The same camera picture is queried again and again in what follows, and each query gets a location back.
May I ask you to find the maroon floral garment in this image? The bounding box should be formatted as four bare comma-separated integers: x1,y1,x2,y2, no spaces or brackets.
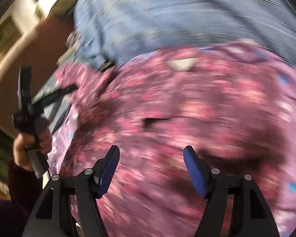
56,42,296,236

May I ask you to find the left hand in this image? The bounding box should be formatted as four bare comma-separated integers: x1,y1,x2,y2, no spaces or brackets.
13,127,52,172

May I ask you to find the grey star patterned cloth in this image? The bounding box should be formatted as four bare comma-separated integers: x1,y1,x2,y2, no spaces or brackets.
30,77,74,136

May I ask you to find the purple flowered cloth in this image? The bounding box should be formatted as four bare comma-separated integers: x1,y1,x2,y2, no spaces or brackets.
48,105,79,176

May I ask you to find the olive green cloth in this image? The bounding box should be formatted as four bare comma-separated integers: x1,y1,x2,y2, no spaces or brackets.
49,0,78,19

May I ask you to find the blue plaid bedsheet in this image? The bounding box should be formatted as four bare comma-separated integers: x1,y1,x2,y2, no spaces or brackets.
73,0,296,69

